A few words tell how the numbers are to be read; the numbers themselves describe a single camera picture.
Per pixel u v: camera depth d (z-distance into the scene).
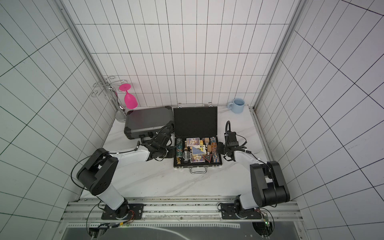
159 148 0.72
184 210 0.74
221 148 0.84
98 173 0.46
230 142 0.73
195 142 0.95
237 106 1.14
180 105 1.12
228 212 0.72
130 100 0.99
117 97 1.01
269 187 0.43
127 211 0.70
